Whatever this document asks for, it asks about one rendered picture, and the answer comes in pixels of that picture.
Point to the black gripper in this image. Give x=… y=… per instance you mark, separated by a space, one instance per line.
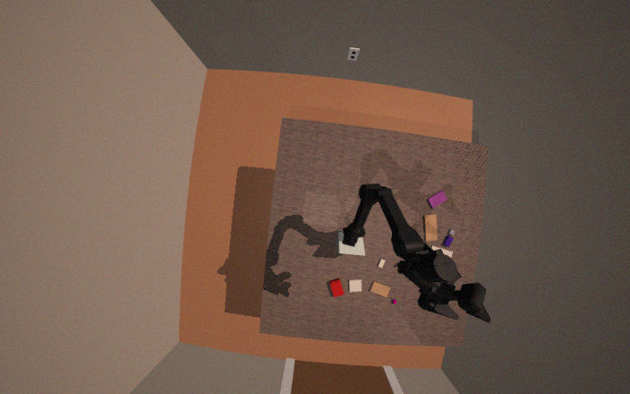
x=436 y=296

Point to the red flat block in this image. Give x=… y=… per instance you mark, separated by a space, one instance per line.
x=336 y=287

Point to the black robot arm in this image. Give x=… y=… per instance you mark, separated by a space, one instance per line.
x=422 y=265

